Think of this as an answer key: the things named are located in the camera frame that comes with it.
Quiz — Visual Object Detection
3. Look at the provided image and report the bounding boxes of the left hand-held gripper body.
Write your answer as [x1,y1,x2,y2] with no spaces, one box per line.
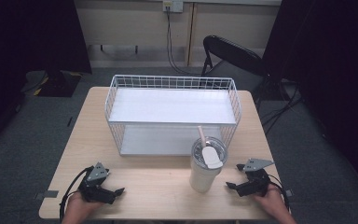
[78,161,117,205]

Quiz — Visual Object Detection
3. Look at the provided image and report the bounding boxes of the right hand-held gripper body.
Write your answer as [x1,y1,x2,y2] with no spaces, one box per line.
[236,158,275,198]

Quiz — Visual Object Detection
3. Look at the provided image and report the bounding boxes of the white tumbler cup with straw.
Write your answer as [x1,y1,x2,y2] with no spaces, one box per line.
[188,125,229,194]

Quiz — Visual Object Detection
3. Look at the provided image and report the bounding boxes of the white wire shelf rack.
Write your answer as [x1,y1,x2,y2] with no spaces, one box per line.
[103,74,242,157]

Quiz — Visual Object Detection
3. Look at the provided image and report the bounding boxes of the person's left hand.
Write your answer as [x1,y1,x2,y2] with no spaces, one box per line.
[65,190,104,217]

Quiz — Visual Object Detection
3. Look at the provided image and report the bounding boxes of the person's right hand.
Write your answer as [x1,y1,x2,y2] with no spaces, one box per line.
[251,183,286,214]

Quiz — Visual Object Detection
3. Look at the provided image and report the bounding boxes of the dark stand base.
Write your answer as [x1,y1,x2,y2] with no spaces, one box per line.
[21,69,82,98]

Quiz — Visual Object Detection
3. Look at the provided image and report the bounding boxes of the black folding chair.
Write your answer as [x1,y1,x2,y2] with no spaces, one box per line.
[200,35,273,94]

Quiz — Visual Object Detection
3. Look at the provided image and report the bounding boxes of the black curtain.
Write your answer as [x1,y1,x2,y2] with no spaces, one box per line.
[0,0,93,157]
[261,0,358,200]

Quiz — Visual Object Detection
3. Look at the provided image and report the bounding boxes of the left hand-held gripper black cable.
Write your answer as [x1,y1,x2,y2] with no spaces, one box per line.
[59,166,95,224]

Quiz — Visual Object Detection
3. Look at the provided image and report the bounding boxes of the hand-held gripper black cable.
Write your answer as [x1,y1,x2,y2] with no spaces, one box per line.
[59,166,95,224]
[268,173,291,211]

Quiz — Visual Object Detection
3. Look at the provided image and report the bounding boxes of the right hand-held gripper black cable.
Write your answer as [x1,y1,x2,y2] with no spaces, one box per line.
[268,173,291,211]

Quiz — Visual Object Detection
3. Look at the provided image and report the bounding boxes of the black floor cables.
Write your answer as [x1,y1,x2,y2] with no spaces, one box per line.
[260,82,307,133]

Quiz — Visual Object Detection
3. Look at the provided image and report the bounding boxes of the black cable from wall outlet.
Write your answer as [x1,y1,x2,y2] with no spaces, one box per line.
[165,7,203,77]

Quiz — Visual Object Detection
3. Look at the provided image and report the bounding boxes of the white wall outlet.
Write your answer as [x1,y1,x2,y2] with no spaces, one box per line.
[162,0,185,14]

